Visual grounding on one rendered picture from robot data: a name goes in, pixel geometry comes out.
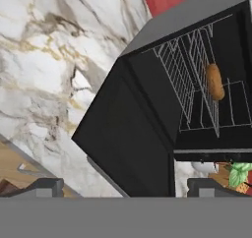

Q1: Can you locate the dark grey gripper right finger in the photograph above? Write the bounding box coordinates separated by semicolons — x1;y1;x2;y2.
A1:
186;177;252;199

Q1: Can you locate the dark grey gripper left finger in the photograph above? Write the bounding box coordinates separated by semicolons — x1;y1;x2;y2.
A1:
0;177;65;199

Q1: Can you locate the white plate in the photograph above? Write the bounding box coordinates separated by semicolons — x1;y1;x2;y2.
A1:
191;161;220;178

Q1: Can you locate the black toaster oven door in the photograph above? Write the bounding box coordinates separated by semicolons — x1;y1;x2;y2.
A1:
71;53;177;198

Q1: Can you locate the brown bagel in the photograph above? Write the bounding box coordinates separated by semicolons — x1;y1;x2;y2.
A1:
205;63;226;101

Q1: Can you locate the black toaster oven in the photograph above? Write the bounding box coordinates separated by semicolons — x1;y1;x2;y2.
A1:
119;0;252;163

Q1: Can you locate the green leafy pineapple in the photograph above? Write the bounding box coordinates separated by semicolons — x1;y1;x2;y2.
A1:
227;161;252;195

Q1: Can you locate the wooden drawer front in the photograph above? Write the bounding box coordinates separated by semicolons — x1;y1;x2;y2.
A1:
0;140;83;198

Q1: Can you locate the grey drawer handle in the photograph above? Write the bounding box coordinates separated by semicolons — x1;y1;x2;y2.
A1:
17;162;53;180

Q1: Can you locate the grey oven door handle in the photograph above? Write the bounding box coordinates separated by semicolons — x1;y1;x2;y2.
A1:
86;154;131;198

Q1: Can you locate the wire toaster oven rack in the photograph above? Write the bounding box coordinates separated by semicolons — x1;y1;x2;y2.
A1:
141;14;252;139

